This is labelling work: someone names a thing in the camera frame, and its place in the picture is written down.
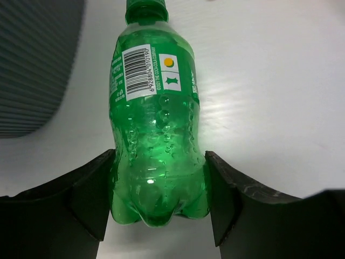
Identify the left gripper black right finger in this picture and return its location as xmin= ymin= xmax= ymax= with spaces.
xmin=205 ymin=151 xmax=344 ymax=258

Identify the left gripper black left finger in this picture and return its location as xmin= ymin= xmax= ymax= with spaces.
xmin=1 ymin=149 xmax=115 ymax=258

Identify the green soda bottle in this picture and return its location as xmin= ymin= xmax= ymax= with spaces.
xmin=109 ymin=1 xmax=211 ymax=227

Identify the grey mesh waste bin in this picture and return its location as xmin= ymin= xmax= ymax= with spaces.
xmin=1 ymin=1 xmax=86 ymax=139

